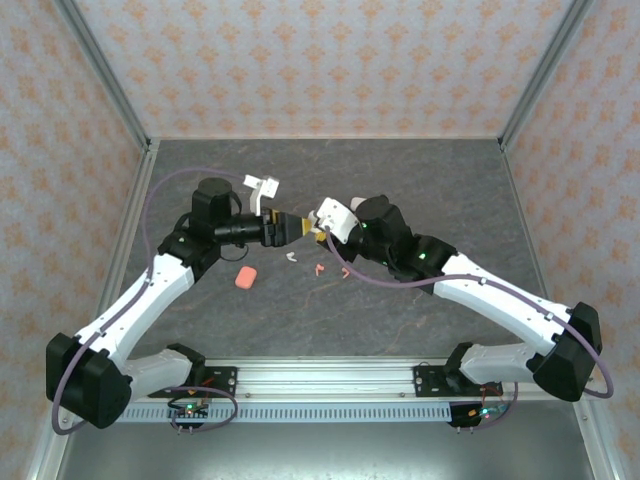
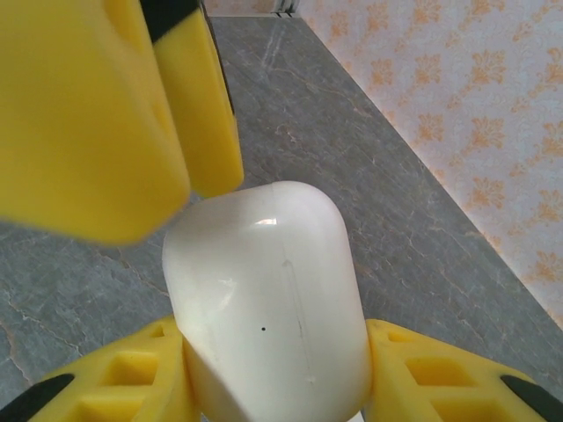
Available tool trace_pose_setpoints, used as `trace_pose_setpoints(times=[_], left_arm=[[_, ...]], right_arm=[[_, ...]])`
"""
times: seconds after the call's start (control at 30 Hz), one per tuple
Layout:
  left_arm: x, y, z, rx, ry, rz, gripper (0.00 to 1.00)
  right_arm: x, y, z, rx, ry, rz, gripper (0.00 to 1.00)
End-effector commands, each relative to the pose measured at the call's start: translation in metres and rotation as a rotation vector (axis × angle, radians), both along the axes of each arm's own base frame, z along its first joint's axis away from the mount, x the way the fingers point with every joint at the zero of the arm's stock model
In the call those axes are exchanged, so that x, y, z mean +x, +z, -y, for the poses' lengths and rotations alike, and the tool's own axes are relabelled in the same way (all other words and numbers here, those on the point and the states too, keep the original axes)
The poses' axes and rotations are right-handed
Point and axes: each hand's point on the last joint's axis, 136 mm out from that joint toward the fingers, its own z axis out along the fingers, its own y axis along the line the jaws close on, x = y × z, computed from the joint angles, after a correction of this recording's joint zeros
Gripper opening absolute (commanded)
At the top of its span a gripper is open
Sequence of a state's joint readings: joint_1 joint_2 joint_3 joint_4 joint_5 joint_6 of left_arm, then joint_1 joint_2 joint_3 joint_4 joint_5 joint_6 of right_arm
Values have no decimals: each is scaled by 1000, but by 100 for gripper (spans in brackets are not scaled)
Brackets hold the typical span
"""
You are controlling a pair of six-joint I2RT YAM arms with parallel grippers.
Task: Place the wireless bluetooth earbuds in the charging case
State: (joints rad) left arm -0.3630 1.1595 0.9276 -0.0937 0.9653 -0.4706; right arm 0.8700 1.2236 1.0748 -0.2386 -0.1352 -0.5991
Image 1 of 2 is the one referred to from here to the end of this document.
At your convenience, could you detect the pink earbud charging case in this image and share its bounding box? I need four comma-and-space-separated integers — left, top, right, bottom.
234, 266, 259, 291

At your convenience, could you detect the small controller circuit board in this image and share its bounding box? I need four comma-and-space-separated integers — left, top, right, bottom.
169, 401, 211, 426
449, 402, 501, 427

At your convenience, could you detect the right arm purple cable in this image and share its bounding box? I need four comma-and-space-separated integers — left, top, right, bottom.
324, 237, 615, 400

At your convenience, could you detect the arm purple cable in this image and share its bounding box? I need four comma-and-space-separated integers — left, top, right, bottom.
324, 237, 615, 400
52, 168, 249, 435

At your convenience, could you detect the aluminium table side rail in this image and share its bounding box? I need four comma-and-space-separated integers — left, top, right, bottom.
27, 139, 162, 480
498, 139, 629, 480

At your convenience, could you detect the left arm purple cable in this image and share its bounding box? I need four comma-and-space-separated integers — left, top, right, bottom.
52, 168, 249, 435

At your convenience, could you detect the slotted grey cable duct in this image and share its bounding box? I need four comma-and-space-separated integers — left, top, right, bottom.
122, 402, 456, 425

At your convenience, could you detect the aluminium frame corner post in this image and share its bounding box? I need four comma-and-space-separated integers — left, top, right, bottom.
52, 0, 154, 151
498, 0, 596, 151

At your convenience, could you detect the thin looped board cable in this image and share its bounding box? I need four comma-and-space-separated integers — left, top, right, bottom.
457, 382, 521, 432
166, 387, 239, 435

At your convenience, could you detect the grey metal base plate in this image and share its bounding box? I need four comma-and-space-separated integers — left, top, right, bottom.
29, 419, 616, 480

